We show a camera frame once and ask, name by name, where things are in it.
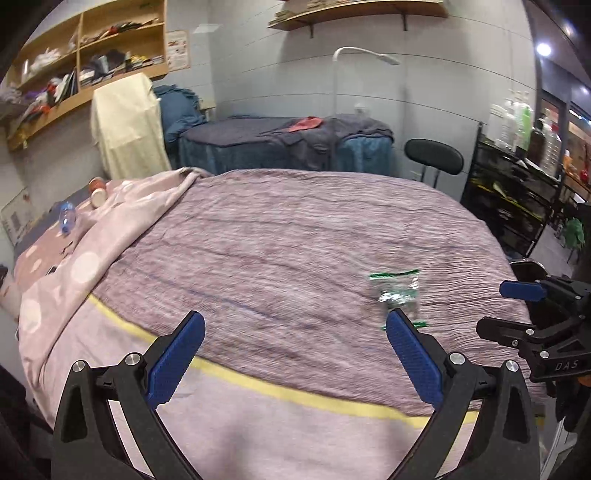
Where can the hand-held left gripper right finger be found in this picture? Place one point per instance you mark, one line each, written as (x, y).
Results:
(413, 357)

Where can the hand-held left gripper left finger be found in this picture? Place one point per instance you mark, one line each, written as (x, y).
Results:
(178, 357)

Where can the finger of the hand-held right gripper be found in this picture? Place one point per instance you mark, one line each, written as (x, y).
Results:
(505, 331)
(521, 290)

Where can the clear green-printed plastic wrapper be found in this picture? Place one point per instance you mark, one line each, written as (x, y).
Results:
(397, 290)

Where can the green plastic bag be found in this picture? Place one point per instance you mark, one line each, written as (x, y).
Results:
(574, 233)

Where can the black metal rack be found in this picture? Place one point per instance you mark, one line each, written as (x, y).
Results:
(508, 198)

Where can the pink dotted blanket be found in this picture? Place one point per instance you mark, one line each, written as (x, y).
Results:
(115, 217)

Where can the black chair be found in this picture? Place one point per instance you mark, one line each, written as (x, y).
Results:
(431, 154)

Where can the purple striped bed cover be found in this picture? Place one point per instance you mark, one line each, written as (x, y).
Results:
(300, 240)

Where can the group of assorted bottles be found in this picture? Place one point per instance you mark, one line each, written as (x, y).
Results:
(524, 124)

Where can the clear plastic bottle blue label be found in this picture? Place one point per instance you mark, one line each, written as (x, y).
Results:
(68, 219)

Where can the red and white jar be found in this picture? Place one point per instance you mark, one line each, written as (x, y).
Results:
(98, 194)

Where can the bed with dark blue cover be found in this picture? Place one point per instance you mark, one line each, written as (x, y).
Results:
(240, 147)

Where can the cream cloth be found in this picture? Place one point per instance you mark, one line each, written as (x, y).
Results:
(127, 129)

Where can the dark grey cloth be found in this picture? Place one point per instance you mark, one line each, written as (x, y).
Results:
(332, 134)

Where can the round ceiling light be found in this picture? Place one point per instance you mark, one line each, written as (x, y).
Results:
(544, 49)

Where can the blue cloth pile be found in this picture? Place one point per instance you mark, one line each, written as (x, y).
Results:
(178, 110)

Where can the red cloth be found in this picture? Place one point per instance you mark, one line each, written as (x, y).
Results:
(304, 123)

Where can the wooden shelf unit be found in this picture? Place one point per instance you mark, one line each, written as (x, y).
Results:
(76, 99)

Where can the white lamp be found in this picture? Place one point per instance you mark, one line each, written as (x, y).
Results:
(364, 51)

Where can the white wall notice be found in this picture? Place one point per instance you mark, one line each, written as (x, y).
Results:
(18, 212)

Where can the wall poster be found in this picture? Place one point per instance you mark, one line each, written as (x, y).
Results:
(178, 50)

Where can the wooden wall shelf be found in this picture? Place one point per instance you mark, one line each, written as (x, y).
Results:
(360, 11)

